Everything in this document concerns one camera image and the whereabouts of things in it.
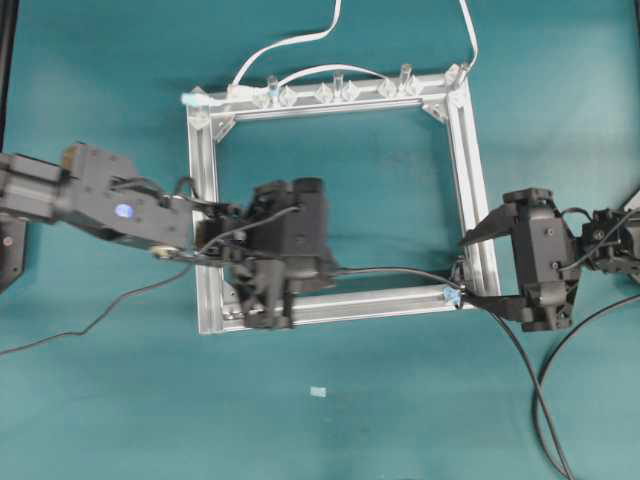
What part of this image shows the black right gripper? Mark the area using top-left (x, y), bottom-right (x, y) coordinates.
top-left (459, 188), bottom-right (580, 332)

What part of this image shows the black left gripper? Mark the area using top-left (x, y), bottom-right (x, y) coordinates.
top-left (197, 177), bottom-right (335, 329)

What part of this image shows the black USB cable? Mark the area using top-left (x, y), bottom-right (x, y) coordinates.
top-left (329, 266), bottom-right (574, 480)

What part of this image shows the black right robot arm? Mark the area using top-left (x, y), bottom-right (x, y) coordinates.
top-left (460, 188), bottom-right (639, 332)

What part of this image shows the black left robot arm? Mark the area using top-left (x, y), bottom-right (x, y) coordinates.
top-left (1, 143), bottom-right (338, 329)

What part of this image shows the blue tape on frame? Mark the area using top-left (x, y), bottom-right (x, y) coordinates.
top-left (443, 286), bottom-right (462, 308)

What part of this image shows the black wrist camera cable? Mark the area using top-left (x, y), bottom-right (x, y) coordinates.
top-left (0, 259), bottom-right (194, 357)

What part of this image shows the black right camera cable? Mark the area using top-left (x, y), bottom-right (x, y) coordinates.
top-left (530, 294), bottom-right (640, 480)

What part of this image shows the aluminium extrusion frame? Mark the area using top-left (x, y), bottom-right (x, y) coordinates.
top-left (182, 64), bottom-right (503, 335)

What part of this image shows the silver metal post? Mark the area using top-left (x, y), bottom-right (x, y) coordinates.
top-left (332, 71), bottom-right (344, 102)
top-left (398, 63), bottom-right (413, 96)
top-left (267, 75), bottom-right (280, 107)

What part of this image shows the white flat ethernet cable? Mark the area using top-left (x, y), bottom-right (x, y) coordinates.
top-left (184, 0), bottom-right (481, 109)

